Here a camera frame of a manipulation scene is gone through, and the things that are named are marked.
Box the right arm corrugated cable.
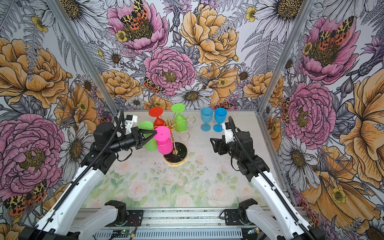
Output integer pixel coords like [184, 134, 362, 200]
[227, 116, 319, 240]

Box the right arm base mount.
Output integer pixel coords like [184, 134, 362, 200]
[223, 208, 267, 226]

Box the gold wire glass rack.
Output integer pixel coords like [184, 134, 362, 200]
[164, 118, 191, 166]

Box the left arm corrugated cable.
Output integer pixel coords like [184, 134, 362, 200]
[29, 109, 127, 240]

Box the blue wine glass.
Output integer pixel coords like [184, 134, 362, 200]
[213, 108, 227, 133]
[201, 108, 214, 132]

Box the red wine glass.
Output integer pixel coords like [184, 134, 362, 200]
[149, 107, 166, 128]

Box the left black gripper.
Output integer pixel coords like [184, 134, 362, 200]
[110, 126, 158, 152]

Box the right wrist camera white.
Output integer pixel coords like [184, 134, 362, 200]
[224, 127, 236, 144]

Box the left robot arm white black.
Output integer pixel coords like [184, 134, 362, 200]
[19, 122, 157, 240]

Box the aluminium front rail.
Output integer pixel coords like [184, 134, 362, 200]
[73, 206, 272, 240]

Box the pink wine glass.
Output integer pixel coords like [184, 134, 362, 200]
[154, 126, 174, 155]

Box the green wine glass front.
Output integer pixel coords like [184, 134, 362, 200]
[137, 120, 159, 152]

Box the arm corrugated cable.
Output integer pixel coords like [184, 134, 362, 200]
[29, 109, 127, 240]
[227, 116, 319, 240]

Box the blue wine glass front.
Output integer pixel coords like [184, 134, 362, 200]
[201, 108, 214, 132]

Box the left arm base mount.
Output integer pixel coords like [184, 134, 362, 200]
[106, 210, 144, 227]

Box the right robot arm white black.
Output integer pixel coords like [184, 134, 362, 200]
[210, 131, 325, 240]

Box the small green circuit board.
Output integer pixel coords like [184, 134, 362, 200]
[111, 230, 133, 239]

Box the green wine glass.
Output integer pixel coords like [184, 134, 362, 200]
[172, 104, 188, 132]
[137, 120, 159, 152]

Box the green wine glass rear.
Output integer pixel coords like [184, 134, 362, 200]
[172, 104, 188, 132]

